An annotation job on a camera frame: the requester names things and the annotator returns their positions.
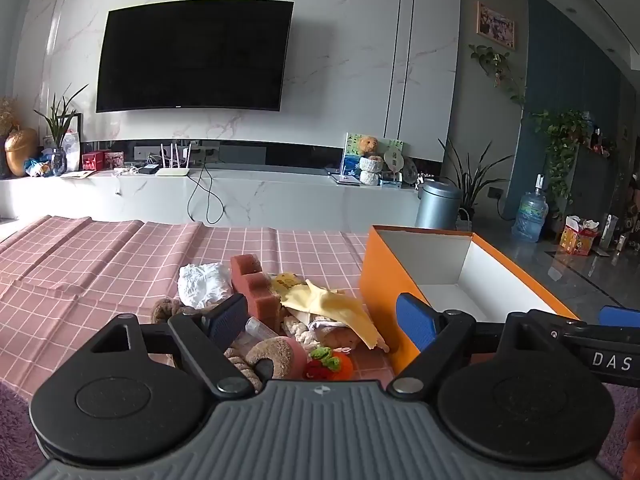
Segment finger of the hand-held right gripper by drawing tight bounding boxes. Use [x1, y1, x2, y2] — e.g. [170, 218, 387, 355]
[598, 304, 640, 329]

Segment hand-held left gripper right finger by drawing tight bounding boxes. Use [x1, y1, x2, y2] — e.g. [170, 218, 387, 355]
[386, 292, 557, 396]

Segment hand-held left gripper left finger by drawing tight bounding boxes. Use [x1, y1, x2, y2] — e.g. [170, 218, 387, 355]
[89, 292, 257, 397]

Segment clear plastic tube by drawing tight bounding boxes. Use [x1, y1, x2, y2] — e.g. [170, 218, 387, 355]
[244, 317, 279, 344]

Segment white cloth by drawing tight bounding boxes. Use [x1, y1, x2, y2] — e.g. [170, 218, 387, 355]
[177, 262, 234, 310]

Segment red-brown notched sponge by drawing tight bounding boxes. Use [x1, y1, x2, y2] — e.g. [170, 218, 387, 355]
[229, 254, 282, 334]

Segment orange cardboard box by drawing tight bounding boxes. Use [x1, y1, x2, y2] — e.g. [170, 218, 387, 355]
[358, 224, 581, 377]

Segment brown plush toy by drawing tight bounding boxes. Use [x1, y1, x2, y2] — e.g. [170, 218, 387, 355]
[151, 297, 187, 324]

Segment brown pink plush donut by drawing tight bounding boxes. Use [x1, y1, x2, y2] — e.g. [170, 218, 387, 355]
[244, 335, 309, 380]

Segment yellow printed packet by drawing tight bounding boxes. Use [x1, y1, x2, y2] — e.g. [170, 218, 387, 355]
[272, 272, 304, 294]

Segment crocheted red orange fruit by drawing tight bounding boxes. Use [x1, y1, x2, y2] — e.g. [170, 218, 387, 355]
[304, 347, 355, 380]

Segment silver trash can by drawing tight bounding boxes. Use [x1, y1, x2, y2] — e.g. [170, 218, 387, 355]
[414, 179, 464, 231]

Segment white marble television console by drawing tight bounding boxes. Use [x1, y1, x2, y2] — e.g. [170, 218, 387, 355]
[0, 165, 422, 229]

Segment blue water jug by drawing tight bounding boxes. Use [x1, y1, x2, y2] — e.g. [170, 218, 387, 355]
[510, 173, 550, 244]

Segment pink checked tablecloth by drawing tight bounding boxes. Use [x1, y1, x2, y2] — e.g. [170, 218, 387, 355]
[0, 215, 501, 402]

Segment long-leaf potted plant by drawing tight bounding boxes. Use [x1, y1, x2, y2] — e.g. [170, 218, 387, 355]
[437, 137, 514, 222]

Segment white router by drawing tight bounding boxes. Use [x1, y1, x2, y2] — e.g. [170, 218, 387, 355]
[155, 142, 194, 177]

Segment grey laptop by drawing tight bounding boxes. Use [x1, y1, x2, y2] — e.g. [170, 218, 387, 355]
[327, 164, 362, 186]

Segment round paper fan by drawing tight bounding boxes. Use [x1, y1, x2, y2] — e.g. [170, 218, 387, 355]
[383, 149, 407, 181]

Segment blue green picture book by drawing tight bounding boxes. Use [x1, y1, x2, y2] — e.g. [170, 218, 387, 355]
[341, 132, 371, 176]

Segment green ivy plant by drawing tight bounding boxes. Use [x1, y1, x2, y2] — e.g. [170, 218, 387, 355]
[529, 108, 591, 206]

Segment white paper bag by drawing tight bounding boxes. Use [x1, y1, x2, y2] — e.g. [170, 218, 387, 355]
[62, 129, 81, 172]

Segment purple rug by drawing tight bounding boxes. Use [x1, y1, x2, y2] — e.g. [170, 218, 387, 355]
[0, 379, 47, 480]

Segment green plant in glass vase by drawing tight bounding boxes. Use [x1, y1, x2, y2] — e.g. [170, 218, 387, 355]
[33, 83, 89, 177]

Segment gold acorn vase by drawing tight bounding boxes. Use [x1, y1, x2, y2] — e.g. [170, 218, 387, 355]
[4, 128, 40, 178]

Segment hanging vine plant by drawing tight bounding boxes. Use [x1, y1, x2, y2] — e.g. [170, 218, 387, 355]
[468, 43, 527, 106]

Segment dried grass bunch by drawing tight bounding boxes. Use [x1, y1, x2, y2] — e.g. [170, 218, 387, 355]
[0, 96, 19, 137]

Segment black cable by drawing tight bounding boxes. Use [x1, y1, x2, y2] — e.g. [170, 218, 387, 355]
[187, 147, 226, 225]

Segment black wall television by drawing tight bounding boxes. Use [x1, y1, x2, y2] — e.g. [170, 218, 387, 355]
[95, 0, 295, 114]

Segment framed wall picture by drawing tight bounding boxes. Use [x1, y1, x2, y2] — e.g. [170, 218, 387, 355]
[475, 0, 517, 51]

